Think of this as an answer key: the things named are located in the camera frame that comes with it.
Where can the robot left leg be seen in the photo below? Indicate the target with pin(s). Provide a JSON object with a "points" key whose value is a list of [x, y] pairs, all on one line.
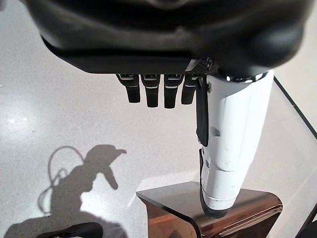
{"points": [[81, 230]]}

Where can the brown translucent acrylic stool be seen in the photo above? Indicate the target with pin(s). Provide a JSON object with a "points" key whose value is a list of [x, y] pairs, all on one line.
{"points": [[178, 200]]}

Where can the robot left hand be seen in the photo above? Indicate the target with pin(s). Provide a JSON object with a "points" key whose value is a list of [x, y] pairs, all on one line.
{"points": [[161, 32]]}

